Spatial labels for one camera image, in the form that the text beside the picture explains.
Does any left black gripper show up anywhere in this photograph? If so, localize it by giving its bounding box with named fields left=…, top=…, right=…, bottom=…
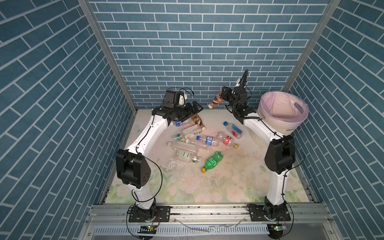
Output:
left=172, top=100, right=203, bottom=121

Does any brown nescafe bottle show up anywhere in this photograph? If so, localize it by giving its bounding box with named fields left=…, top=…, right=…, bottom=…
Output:
left=191, top=114, right=206, bottom=132
left=208, top=91, right=225, bottom=109

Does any clear bottle blue label back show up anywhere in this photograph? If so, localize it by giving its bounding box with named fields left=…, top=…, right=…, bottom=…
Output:
left=174, top=118, right=193, bottom=127

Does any clear bottle blue cap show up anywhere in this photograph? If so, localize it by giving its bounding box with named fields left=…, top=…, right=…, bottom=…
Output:
left=197, top=135, right=219, bottom=147
left=223, top=122, right=243, bottom=139

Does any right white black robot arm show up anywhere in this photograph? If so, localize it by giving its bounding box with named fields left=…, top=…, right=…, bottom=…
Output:
left=221, top=87, right=296, bottom=213

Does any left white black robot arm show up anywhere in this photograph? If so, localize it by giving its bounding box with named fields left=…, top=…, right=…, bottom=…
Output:
left=116, top=101, right=203, bottom=211

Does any cream bin with pink bag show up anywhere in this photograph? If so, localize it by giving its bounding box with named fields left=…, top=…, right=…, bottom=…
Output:
left=249, top=92, right=310, bottom=147

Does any clear bottle green red label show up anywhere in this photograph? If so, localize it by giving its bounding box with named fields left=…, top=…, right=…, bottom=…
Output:
left=172, top=125, right=202, bottom=141

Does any clear slim bottle white cap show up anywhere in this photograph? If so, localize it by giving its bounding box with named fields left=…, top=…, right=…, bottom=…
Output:
left=186, top=138, right=209, bottom=149

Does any clear square bottle white cap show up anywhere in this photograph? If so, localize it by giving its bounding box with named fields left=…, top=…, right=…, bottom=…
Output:
left=167, top=141, right=199, bottom=153

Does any clear bottle red label yellow cap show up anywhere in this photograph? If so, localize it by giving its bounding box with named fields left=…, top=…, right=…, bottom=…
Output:
left=217, top=132, right=239, bottom=149

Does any green plastic bottle yellow cap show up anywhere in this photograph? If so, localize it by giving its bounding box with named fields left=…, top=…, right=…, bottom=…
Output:
left=201, top=152, right=224, bottom=173

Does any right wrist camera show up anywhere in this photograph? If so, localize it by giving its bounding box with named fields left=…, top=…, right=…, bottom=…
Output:
left=235, top=69, right=249, bottom=88

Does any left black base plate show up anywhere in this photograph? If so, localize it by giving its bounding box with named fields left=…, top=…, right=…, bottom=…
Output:
left=128, top=205, right=171, bottom=223

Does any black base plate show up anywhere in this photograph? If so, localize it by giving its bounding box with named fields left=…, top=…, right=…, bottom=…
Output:
left=128, top=205, right=171, bottom=223
left=246, top=204, right=292, bottom=222

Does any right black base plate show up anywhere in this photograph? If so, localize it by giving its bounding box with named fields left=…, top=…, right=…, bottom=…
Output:
left=246, top=204, right=292, bottom=222

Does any aluminium mounting rail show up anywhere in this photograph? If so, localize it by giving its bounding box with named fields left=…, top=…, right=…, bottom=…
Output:
left=80, top=203, right=342, bottom=240

